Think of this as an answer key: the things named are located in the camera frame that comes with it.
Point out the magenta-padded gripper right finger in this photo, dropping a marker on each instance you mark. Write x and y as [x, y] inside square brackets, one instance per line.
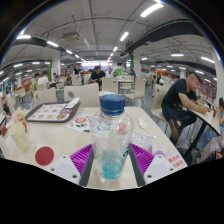
[145, 160]

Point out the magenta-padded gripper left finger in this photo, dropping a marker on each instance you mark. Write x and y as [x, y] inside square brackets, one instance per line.
[78, 160]

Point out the clear bottle with blue cap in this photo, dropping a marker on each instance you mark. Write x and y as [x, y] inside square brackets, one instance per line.
[111, 140]

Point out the clear plastic bag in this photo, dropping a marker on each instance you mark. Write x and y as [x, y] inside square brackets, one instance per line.
[146, 141]

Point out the flat round red coaster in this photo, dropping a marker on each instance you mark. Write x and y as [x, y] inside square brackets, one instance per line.
[44, 156]

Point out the colourful printed flyer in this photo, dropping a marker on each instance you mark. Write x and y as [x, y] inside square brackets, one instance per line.
[80, 122]

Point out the brown food tray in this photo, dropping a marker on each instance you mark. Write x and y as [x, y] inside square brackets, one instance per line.
[50, 112]

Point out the white napkin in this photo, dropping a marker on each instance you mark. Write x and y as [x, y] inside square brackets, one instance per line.
[72, 102]

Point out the cream plastic cup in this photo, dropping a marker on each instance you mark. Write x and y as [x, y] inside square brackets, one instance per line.
[19, 136]

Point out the beige chair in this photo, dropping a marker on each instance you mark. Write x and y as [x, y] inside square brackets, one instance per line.
[83, 95]
[45, 96]

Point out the person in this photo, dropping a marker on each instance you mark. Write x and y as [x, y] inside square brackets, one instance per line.
[97, 76]
[76, 70]
[43, 80]
[34, 83]
[176, 96]

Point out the beige dining table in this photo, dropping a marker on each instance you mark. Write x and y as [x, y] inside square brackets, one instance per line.
[208, 118]

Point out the beige chairs group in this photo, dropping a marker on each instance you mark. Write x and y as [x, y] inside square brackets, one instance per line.
[110, 85]

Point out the ceiling air conditioner unit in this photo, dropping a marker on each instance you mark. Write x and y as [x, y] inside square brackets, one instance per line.
[70, 36]

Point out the ceiling lights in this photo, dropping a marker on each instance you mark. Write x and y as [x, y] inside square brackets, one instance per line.
[151, 9]

